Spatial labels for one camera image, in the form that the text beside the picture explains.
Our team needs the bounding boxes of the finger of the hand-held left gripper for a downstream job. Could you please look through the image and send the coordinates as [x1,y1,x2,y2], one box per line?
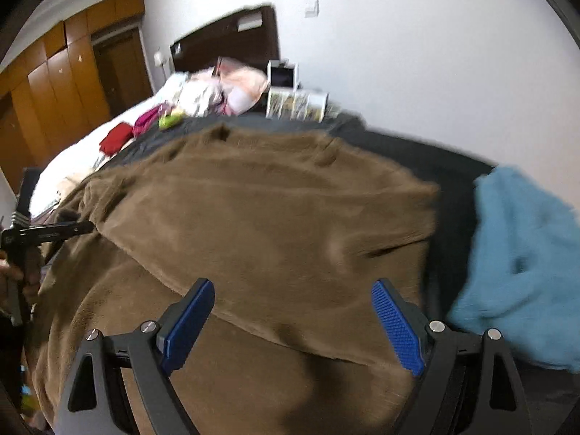
[27,221,96,242]

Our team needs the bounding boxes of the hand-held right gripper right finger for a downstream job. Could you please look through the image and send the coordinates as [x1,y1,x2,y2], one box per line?
[372,279,533,435]

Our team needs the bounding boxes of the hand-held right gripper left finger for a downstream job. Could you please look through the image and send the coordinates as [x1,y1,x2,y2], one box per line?
[53,278,216,435]

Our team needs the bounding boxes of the brown fleece garment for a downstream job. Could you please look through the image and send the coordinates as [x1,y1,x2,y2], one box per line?
[25,124,442,435]

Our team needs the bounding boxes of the light blue fleece garment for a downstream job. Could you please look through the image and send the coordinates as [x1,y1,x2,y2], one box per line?
[446,165,580,370]

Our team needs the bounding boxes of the pile of white clothes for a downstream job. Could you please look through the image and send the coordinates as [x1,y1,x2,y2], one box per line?
[163,70,225,116]

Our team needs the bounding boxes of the person's left hand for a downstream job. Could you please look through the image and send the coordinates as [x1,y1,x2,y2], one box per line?
[0,249,44,313]

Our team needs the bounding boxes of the bed with white blanket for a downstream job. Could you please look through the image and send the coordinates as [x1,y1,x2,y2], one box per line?
[29,91,182,214]

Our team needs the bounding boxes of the red folded cloth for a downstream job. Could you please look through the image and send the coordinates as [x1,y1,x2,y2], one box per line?
[100,122,132,154]

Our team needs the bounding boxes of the magenta cloth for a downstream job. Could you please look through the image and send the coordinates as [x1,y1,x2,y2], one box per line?
[133,104,168,137]

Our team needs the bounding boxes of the orange wooden wardrobe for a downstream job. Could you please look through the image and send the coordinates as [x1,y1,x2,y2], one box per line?
[0,0,146,191]

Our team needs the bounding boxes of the black cloth cover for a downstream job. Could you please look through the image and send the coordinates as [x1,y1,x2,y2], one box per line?
[97,113,580,435]

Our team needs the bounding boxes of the brown wooden door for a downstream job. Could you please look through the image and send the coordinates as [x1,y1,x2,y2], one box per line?
[92,27,152,112]

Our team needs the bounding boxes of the pink striped pillow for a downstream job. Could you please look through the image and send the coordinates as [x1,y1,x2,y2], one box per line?
[216,57,270,114]

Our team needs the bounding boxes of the dark wooden headboard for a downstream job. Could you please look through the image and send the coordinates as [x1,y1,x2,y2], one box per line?
[170,4,280,75]

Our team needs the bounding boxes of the photo collage frame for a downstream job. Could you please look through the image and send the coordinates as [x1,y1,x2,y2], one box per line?
[267,88,329,123]

